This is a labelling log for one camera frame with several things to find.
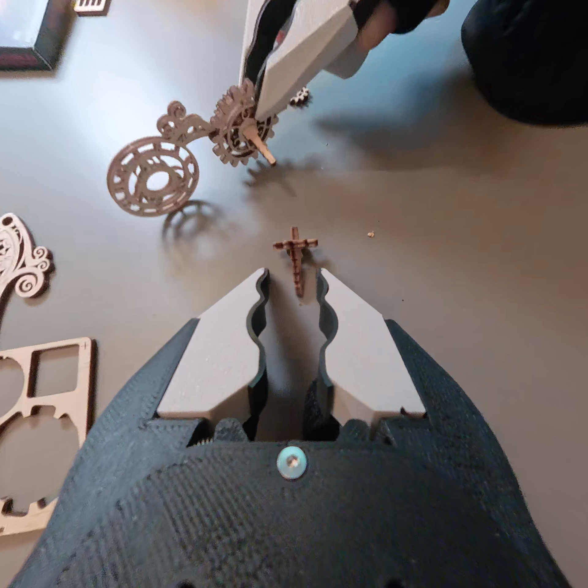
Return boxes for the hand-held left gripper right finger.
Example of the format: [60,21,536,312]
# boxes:
[303,268,427,439]

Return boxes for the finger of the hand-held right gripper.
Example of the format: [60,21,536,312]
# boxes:
[255,0,370,121]
[239,0,297,90]

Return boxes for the grey desk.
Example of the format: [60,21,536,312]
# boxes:
[0,0,588,588]

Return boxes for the small wooden stepped pin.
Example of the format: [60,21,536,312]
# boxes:
[288,226,307,297]

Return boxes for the ornate wooden leaf piece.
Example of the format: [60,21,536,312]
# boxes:
[0,213,55,322]

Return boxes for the black puzzle box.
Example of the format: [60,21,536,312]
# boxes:
[0,0,76,72]

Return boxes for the wooden puzzle frame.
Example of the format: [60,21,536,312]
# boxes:
[0,337,97,537]

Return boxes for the wooden gear and dial assembly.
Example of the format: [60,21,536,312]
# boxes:
[107,78,279,217]

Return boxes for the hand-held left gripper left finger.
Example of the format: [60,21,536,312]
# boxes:
[156,268,271,439]

